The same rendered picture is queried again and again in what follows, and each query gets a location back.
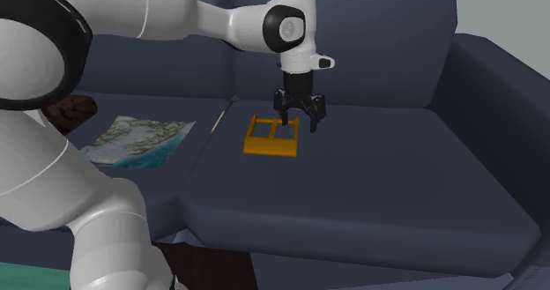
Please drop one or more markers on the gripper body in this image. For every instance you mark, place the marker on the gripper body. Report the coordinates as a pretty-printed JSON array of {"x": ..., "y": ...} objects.
[{"x": 298, "y": 85}]

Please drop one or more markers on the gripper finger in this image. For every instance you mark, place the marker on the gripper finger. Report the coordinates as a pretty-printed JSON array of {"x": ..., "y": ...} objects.
[
  {"x": 317, "y": 110},
  {"x": 281, "y": 104}
]

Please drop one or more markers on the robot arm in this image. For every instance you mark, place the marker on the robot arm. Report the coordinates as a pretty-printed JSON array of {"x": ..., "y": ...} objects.
[{"x": 107, "y": 220}]

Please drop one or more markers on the thin beige stick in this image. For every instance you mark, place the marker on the thin beige stick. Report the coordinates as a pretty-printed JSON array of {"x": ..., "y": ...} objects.
[{"x": 218, "y": 122}]

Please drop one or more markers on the dark blue sofa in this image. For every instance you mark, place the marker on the dark blue sofa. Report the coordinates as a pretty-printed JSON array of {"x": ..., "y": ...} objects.
[{"x": 365, "y": 173}]

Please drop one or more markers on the flat print with map picture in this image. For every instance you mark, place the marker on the flat print with map picture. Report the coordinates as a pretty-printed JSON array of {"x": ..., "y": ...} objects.
[{"x": 137, "y": 147}]

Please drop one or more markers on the dark brown round object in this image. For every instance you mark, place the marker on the dark brown round object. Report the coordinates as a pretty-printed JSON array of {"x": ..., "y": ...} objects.
[{"x": 73, "y": 110}]

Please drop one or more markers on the orange open frame rack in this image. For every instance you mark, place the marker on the orange open frame rack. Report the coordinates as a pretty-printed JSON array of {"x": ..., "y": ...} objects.
[{"x": 268, "y": 147}]

